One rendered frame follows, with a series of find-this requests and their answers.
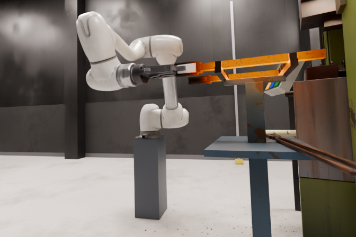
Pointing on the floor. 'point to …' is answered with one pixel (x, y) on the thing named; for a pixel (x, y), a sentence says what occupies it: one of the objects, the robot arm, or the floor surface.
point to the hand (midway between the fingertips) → (187, 69)
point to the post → (294, 160)
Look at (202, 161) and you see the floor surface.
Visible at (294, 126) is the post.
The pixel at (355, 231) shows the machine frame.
